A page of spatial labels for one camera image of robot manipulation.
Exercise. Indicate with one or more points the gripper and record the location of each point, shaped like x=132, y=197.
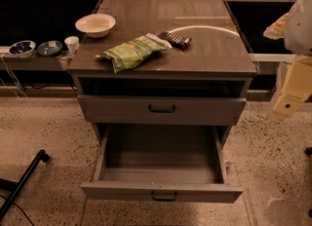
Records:
x=299, y=28

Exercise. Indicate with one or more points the open lower drawer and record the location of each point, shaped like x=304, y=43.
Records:
x=161, y=164

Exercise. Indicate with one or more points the grey drawer cabinet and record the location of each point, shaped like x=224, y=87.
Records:
x=215, y=64

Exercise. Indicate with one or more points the blue patterned bowl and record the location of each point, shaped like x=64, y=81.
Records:
x=22, y=49

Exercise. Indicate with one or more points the green jalapeno chip bag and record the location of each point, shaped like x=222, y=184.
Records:
x=133, y=53

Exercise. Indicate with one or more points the black chair leg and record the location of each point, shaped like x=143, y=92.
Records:
x=14, y=187

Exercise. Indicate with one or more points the large white bowl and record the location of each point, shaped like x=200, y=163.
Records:
x=95, y=25

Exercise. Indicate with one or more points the closed upper drawer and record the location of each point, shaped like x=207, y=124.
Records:
x=162, y=110

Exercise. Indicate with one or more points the dark snack bar packet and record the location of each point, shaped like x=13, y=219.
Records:
x=175, y=40

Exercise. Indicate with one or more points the white paper cup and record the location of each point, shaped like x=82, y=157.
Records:
x=72, y=43

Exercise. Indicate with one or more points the blue grey bowl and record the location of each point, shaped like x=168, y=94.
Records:
x=50, y=48

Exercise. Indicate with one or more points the low grey side shelf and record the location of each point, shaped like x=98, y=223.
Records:
x=35, y=62

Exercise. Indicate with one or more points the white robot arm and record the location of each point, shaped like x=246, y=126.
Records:
x=295, y=27

